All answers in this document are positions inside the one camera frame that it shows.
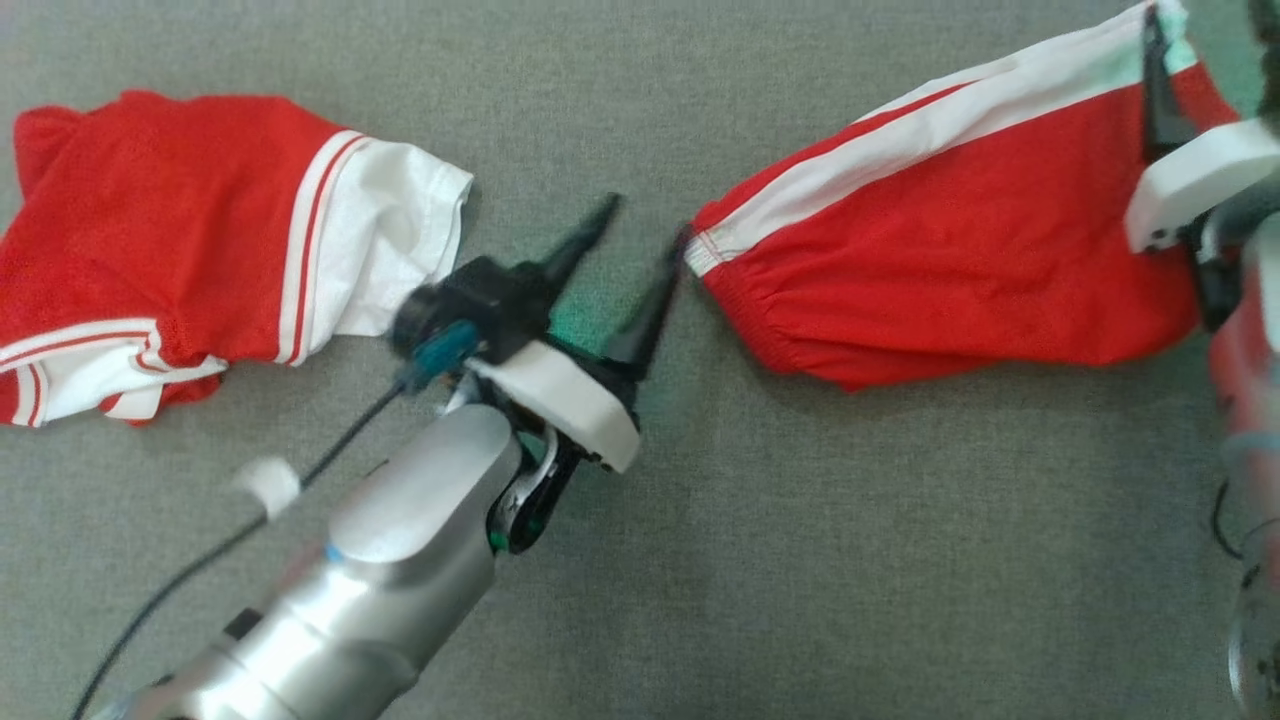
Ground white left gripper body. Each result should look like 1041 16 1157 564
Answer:
465 338 642 557

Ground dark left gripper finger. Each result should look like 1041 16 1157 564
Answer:
600 226 693 387
540 192 624 297

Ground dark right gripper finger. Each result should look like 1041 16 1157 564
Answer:
1140 5 1201 167

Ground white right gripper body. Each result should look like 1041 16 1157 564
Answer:
1124 118 1280 333

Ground red shorts with white stripe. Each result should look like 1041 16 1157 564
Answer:
685 0 1246 393

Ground red jersey with white sleeves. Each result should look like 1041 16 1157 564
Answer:
0 90 476 429

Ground large grey sofa seat cushion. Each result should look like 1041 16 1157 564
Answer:
0 0 1280 720

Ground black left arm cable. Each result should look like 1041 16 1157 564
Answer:
68 380 413 720

